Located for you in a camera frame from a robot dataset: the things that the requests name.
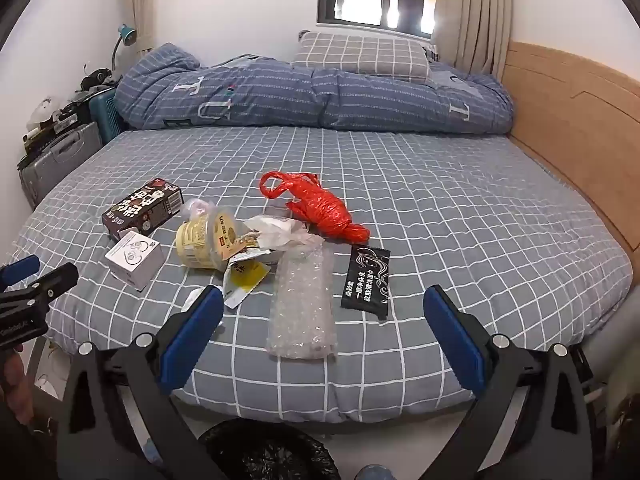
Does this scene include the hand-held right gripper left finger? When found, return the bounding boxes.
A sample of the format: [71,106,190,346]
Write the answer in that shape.
[55,284,225,480]

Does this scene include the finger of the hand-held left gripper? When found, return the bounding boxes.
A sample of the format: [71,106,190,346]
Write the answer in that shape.
[0,255,40,287]
[0,262,79,313]

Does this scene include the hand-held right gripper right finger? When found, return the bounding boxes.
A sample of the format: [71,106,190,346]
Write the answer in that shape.
[422,284,601,480]

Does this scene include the yellow snack wrapper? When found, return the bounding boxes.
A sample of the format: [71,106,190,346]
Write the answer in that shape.
[222,252,271,309]

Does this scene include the yellow instant noodle cup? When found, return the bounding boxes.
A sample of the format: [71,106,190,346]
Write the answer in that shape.
[175,210,251,271]

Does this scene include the brown biscuit box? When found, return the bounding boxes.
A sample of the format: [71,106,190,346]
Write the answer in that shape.
[101,178,183,241]

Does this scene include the black trash bin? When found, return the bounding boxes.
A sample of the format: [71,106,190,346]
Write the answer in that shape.
[197,420,341,480]

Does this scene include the red plastic bag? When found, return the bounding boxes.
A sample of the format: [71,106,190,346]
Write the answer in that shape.
[259,171,372,243]

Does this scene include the person's left hand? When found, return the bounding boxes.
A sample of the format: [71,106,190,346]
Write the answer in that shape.
[0,344,32,417]

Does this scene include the small white box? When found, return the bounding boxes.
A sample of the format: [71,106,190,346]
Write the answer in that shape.
[104,228,166,292]

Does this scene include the black sachet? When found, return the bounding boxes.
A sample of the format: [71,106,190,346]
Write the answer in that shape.
[341,245,392,321]

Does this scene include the clear bubble wrap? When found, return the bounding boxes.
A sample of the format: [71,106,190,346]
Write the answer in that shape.
[267,237,338,361]

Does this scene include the grey hard suitcase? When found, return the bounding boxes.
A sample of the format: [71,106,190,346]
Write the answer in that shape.
[19,121,105,211]

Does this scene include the grey checked bed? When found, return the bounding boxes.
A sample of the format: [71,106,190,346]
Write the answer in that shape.
[0,125,636,426]

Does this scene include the clear plastic bag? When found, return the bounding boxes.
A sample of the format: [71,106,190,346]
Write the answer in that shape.
[180,198,217,223]

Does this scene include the white crumpled paper wrapper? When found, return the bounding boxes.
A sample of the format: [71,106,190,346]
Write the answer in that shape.
[245,215,321,263]

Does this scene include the white plastic appliance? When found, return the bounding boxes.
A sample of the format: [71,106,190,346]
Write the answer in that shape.
[27,96,57,127]

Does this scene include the teal suitcase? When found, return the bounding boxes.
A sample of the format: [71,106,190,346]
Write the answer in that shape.
[89,85,123,146]

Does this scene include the wooden headboard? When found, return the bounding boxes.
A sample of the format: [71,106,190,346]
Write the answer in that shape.
[501,41,640,271]

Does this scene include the teal desk lamp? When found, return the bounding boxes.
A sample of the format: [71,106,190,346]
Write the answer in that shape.
[111,24,140,81]

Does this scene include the blue striped duvet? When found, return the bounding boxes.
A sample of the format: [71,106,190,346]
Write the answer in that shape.
[114,42,516,135]

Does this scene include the grey checked pillow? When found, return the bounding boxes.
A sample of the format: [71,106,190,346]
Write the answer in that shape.
[291,31,436,83]

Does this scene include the beige pleated curtain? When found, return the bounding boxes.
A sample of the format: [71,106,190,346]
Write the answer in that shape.
[431,0,516,83]

